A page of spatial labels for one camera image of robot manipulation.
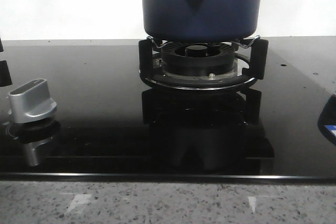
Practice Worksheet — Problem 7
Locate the blue white stove sticker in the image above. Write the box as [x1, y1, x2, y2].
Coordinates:
[324, 125, 336, 137]

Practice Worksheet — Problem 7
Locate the blue cooking pot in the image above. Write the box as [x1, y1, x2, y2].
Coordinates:
[142, 0, 260, 42]

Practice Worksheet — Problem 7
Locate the black pan support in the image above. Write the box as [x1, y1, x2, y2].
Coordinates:
[139, 39, 269, 92]
[0, 37, 13, 88]

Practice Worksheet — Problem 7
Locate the right black pan support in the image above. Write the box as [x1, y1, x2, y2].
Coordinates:
[139, 39, 269, 92]

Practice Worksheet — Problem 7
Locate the metal wire pot trivet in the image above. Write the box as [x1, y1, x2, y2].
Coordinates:
[146, 35, 261, 50]

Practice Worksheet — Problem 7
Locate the right black burner head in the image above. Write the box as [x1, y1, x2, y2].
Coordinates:
[161, 42, 235, 76]

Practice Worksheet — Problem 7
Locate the silver stove knob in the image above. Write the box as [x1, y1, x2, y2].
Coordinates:
[8, 79, 57, 123]

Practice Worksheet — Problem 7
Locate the black glass gas stove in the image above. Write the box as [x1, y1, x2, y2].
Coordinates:
[1, 37, 335, 184]

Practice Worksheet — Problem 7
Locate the left black pan support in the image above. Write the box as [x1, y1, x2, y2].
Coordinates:
[0, 37, 13, 88]

